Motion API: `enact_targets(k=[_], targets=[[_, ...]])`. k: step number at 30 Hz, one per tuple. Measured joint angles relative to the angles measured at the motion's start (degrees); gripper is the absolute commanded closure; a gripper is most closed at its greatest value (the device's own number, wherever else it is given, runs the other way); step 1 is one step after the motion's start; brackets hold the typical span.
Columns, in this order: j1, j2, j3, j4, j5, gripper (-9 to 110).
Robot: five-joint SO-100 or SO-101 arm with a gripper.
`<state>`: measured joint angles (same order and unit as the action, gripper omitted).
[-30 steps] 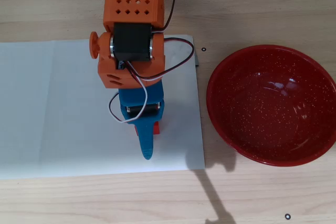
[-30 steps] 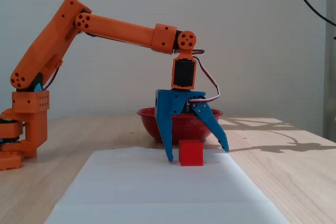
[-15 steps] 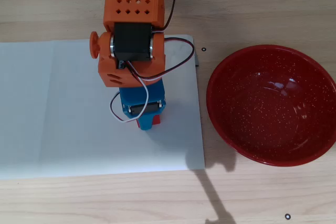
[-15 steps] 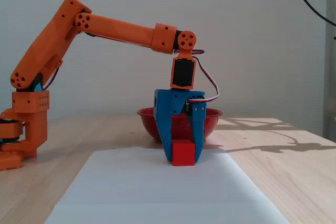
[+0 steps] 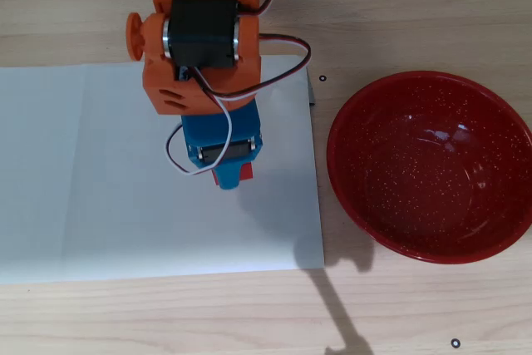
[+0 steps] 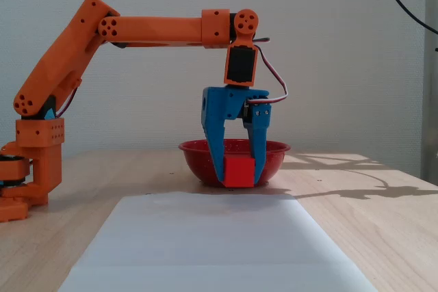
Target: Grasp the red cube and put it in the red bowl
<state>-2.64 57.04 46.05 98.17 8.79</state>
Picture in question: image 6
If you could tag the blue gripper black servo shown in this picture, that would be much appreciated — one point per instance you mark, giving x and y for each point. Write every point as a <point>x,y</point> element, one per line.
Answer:
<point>224,104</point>

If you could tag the red cube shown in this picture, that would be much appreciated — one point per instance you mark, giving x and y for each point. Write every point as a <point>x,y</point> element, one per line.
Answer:
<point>239,172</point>

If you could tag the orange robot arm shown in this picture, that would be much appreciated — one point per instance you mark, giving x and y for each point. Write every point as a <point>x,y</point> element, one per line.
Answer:
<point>154,30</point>

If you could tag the red speckled bowl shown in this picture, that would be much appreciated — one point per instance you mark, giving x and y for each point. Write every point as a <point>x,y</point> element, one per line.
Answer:
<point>273,158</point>

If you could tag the white paper sheet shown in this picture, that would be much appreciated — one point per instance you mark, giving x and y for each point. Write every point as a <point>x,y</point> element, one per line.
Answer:
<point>212,244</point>

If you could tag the grey vertical frame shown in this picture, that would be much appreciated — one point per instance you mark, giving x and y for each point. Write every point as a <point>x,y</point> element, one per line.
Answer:
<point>432,83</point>

